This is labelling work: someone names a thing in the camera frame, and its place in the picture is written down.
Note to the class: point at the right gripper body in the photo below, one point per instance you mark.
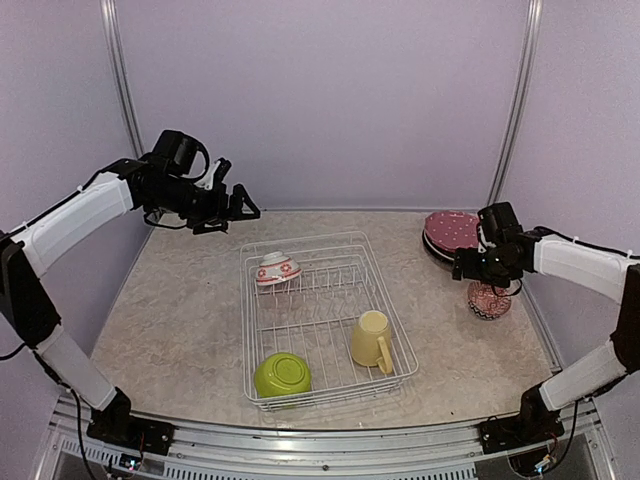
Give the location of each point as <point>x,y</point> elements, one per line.
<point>491,269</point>

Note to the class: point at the red white patterned bowl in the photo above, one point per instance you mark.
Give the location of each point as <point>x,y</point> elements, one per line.
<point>276,268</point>

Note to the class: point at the black rimmed dark plate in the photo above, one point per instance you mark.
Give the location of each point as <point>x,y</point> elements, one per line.
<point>435,252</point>

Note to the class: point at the aluminium corner post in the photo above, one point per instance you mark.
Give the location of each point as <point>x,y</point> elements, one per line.
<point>115,50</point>
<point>518,102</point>

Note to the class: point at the left aluminium corner post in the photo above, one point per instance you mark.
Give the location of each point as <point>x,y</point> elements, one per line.
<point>115,50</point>

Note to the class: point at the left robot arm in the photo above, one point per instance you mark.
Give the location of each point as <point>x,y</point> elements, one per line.
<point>28,253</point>

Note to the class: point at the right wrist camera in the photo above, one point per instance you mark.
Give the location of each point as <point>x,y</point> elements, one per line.
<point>498,224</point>

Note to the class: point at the aluminium front rail frame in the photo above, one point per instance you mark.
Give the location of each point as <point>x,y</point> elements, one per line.
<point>202,450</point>

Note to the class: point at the green bowl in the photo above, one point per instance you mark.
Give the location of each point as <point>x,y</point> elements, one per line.
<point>282,374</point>

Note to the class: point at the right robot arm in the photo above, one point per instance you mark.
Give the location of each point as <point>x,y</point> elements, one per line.
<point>592,280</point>

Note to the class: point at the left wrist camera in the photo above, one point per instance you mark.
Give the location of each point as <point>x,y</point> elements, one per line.
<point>174,154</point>

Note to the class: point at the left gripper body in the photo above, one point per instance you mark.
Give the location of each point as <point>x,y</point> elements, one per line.
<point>180,199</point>

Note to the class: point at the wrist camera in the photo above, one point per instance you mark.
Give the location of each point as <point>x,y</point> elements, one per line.
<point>498,224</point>
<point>174,154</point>

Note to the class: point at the white wire dish rack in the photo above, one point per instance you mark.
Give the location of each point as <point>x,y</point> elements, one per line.
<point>313,316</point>

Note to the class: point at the right aluminium corner post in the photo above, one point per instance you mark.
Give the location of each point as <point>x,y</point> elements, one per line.
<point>518,102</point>

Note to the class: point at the pink dotted plate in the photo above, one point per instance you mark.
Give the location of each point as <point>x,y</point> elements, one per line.
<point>448,230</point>

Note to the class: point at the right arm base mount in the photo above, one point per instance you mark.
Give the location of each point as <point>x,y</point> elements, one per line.
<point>508,433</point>

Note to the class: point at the yellow mug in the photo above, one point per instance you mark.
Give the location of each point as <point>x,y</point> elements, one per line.
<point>371,341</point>

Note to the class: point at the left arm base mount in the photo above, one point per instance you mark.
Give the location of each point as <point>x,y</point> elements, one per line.
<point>140,434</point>

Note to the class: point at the blue white zigzag bowl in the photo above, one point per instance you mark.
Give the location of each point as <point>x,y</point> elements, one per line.
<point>487,302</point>

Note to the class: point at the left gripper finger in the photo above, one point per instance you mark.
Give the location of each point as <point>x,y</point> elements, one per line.
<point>241,206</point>
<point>211,227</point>

